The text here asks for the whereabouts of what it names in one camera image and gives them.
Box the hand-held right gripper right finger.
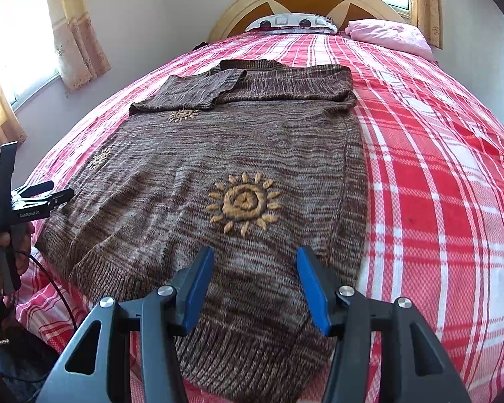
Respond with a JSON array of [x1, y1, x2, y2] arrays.
[[296, 245, 473, 403]]

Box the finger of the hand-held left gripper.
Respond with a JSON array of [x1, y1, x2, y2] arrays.
[[0, 142, 18, 211], [12, 182, 75, 214]]

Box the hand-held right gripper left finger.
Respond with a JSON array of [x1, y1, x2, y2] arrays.
[[42, 245, 216, 403]]

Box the brown knitted sweater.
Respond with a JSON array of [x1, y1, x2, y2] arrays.
[[34, 59, 368, 403]]

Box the person's left hand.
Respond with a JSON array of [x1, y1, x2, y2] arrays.
[[0, 220, 36, 299]]

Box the yellow patterned curtain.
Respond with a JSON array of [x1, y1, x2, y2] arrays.
[[46, 0, 112, 93], [0, 80, 28, 185], [407, 0, 444, 49]]

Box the side window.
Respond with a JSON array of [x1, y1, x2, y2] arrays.
[[0, 0, 61, 112]]

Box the person's dark pants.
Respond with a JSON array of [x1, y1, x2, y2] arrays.
[[0, 327, 70, 403]]

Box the red plaid bedsheet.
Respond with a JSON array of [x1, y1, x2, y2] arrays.
[[14, 31, 504, 403]]

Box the cream wooden headboard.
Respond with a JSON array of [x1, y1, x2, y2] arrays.
[[209, 0, 408, 43]]

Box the pink pillow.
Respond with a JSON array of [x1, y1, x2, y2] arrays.
[[345, 19, 433, 57]]

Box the grey patterned pillow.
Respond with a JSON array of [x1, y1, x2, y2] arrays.
[[246, 12, 339, 35]]

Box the black cable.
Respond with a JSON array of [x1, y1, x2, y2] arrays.
[[0, 250, 78, 383]]

